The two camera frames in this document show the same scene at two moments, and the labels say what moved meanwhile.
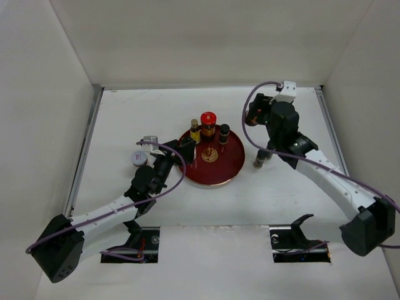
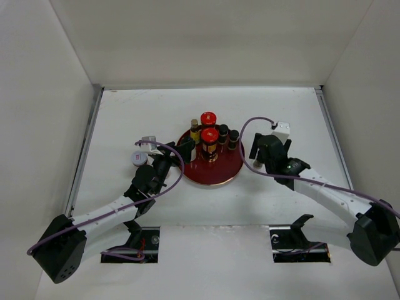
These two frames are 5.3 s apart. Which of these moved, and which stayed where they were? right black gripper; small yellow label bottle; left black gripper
Moved: right black gripper
Stayed: left black gripper; small yellow label bottle
